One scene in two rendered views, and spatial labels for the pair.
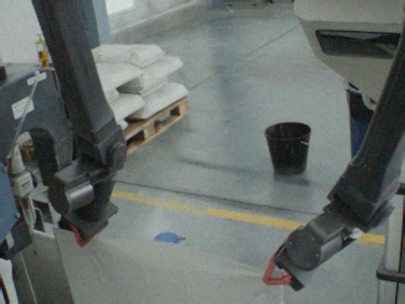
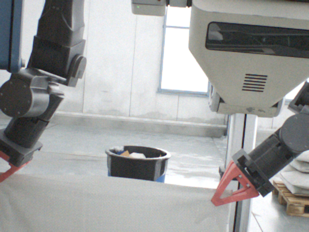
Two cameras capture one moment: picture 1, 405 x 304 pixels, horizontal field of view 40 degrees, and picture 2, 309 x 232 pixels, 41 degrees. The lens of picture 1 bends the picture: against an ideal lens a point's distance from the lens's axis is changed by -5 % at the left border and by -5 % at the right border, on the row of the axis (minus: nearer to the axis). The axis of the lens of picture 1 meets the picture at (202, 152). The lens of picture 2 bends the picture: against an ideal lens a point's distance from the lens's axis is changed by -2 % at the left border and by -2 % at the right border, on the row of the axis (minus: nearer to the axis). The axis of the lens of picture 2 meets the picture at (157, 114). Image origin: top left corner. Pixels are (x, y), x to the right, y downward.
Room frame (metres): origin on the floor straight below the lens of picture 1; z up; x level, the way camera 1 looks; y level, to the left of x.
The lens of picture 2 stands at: (0.23, 0.37, 1.22)
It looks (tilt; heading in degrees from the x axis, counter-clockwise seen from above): 6 degrees down; 330
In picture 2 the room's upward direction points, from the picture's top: 5 degrees clockwise
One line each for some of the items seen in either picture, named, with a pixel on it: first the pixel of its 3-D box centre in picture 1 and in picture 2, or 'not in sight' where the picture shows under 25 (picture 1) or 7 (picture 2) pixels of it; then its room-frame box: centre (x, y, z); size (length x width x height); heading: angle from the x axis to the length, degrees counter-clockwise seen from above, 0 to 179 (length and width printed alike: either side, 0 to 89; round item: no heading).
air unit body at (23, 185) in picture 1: (23, 191); not in sight; (0.97, 0.35, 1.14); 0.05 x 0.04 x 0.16; 147
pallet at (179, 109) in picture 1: (106, 127); not in sight; (4.29, 0.73, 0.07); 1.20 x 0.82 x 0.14; 149
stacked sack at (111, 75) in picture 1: (94, 80); not in sight; (3.93, 0.69, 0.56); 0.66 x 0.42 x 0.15; 147
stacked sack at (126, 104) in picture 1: (98, 112); not in sight; (3.93, 0.70, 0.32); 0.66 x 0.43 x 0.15; 149
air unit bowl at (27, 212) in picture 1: (26, 209); not in sight; (0.96, 0.35, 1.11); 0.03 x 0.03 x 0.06
